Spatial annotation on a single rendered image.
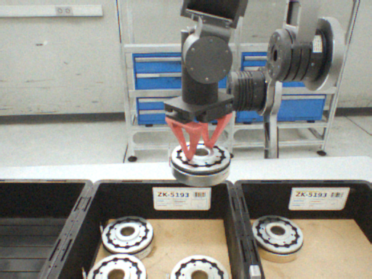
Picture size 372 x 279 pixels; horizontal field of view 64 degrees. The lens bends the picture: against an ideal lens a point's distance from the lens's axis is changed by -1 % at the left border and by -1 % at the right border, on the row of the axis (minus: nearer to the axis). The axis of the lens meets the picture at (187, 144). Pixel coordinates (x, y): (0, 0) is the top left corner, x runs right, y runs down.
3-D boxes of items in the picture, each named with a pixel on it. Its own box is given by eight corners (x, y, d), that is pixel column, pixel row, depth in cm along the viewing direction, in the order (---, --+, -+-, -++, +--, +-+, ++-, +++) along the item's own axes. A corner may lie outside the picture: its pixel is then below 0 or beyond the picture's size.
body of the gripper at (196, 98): (235, 107, 50) (237, 62, 46) (192, 124, 43) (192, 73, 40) (205, 97, 54) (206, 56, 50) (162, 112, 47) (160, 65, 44)
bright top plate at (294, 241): (248, 216, 65) (248, 214, 65) (294, 217, 65) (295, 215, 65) (256, 252, 56) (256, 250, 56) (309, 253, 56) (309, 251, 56)
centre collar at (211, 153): (186, 148, 54) (186, 144, 54) (213, 148, 54) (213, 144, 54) (186, 162, 50) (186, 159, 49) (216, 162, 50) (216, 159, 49)
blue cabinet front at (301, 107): (235, 121, 246) (241, 51, 220) (320, 119, 250) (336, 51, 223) (236, 123, 243) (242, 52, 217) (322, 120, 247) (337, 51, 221)
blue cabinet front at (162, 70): (137, 123, 241) (132, 53, 215) (226, 121, 245) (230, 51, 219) (137, 125, 239) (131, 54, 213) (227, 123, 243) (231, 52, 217)
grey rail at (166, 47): (120, 50, 220) (120, 43, 218) (342, 49, 229) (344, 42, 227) (118, 53, 211) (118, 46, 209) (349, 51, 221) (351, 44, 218)
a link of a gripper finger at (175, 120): (223, 155, 52) (226, 103, 47) (194, 171, 47) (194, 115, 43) (195, 142, 56) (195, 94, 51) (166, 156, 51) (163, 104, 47)
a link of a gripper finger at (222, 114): (231, 150, 53) (235, 100, 49) (203, 166, 48) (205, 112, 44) (203, 139, 57) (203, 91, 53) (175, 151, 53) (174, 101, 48)
